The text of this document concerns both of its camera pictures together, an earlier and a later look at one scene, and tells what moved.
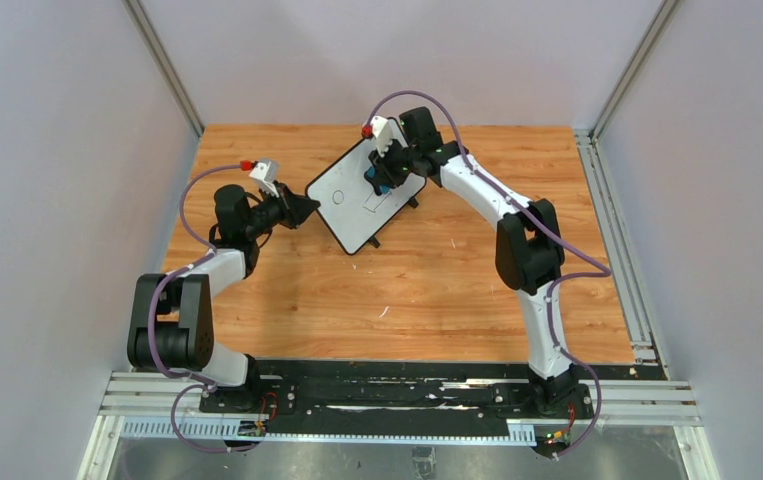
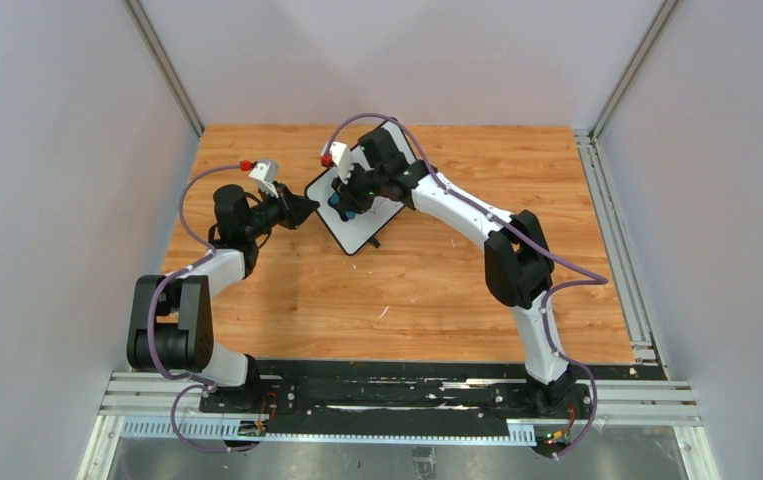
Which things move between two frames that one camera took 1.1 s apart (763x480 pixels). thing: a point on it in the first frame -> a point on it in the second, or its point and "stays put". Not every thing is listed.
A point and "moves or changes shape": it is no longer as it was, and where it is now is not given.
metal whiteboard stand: (374, 242) stays put
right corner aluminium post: (660, 22) stays put
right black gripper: (386, 168) -> (352, 187)
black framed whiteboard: (349, 204) stays put
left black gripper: (285, 206) stays put
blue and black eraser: (381, 184) moves or changes shape
